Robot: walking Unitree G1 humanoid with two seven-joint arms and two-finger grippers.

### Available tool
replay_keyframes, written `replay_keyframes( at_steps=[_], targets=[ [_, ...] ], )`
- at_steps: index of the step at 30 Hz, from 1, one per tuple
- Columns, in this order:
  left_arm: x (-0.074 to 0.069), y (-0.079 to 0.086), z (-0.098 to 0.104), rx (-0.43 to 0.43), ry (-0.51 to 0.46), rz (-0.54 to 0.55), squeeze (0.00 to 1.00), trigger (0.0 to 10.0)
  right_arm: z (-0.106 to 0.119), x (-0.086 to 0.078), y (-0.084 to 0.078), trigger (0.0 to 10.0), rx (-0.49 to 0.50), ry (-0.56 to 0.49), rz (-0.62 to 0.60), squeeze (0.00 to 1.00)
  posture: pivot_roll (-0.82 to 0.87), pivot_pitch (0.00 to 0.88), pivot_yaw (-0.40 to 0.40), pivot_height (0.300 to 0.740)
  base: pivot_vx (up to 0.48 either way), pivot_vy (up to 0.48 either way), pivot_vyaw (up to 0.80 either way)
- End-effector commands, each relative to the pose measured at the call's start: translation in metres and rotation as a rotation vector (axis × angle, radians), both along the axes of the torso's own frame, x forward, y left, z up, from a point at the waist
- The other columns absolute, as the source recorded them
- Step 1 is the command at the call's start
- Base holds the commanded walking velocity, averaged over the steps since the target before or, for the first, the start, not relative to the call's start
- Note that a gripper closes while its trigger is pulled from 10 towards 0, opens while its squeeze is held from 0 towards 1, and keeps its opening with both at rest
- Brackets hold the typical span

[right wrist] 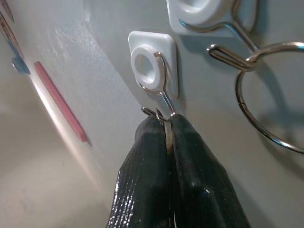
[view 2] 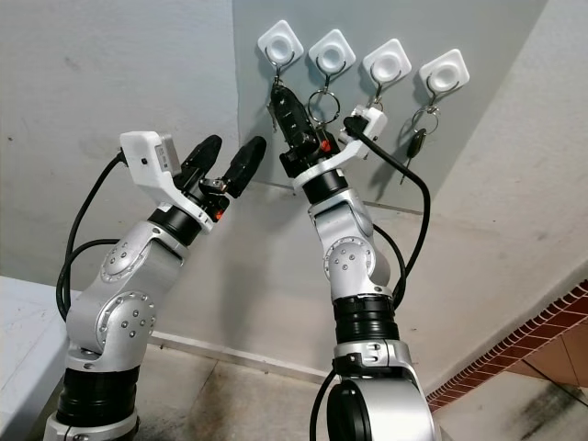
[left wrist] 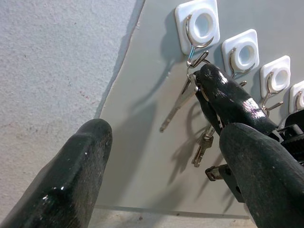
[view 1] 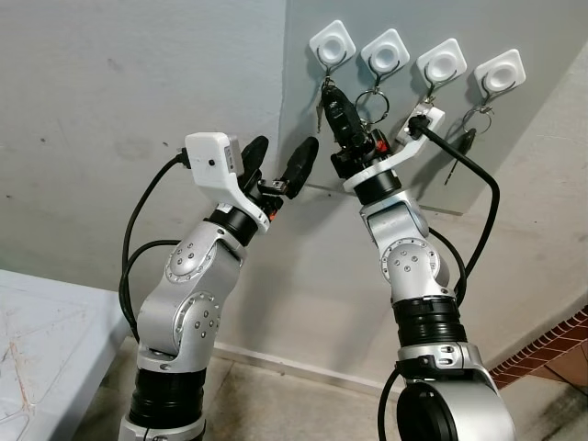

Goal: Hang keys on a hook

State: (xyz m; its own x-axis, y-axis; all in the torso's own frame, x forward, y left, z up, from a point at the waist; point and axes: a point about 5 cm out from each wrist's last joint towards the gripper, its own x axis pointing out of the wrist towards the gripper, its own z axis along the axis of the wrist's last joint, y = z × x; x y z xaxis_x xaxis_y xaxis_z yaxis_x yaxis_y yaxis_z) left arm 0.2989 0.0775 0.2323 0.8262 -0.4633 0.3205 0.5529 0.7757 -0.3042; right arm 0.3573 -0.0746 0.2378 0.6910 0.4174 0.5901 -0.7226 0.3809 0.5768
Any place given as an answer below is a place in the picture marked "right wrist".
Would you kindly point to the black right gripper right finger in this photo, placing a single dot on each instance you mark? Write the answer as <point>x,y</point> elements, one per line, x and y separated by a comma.
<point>202,185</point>

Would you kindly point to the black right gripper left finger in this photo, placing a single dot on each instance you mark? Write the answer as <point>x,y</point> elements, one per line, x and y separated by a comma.
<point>145,180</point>

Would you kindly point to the blue sticker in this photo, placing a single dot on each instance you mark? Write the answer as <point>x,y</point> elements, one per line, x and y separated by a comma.
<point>21,65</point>

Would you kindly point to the pink strip sticker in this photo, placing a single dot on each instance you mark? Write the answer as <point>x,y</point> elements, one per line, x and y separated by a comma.
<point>59,99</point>

